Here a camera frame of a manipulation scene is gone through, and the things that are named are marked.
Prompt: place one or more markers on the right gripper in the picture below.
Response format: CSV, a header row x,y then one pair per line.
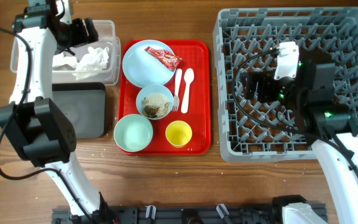
x,y
265,79

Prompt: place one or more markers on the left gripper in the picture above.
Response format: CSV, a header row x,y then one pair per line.
x,y
81,37

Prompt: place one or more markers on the white tissue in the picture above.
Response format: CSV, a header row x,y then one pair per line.
x,y
61,60
95,60

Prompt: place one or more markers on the red strawberry cake wrapper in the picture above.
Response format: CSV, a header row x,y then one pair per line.
x,y
168,59

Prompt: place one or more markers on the yellow plastic cup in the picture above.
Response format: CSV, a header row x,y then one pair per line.
x,y
178,133

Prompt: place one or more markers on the light blue bowl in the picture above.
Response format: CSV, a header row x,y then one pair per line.
x,y
153,89

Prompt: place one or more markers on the rice and food scraps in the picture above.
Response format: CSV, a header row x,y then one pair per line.
x,y
155,105

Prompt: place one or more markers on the mint green bowl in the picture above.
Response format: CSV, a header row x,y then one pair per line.
x,y
133,133

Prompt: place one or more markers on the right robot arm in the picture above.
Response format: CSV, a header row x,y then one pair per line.
x,y
303,82

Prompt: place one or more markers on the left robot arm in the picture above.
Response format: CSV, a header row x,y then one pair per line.
x,y
34,125

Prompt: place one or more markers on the grey dishwasher rack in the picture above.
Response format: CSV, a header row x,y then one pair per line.
x,y
241,33

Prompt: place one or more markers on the black food waste tray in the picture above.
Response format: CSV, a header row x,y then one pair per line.
x,y
84,104

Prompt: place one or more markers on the crumpled white tissue in bin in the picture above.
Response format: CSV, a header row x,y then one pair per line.
x,y
61,60

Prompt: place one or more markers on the white plastic spoon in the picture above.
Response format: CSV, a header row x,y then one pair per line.
x,y
188,78

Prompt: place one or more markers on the light blue plate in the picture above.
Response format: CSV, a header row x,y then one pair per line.
x,y
142,69

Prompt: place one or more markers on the white plastic fork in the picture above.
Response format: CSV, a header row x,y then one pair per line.
x,y
176,100

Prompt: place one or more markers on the red plastic tray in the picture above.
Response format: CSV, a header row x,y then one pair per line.
x,y
195,55

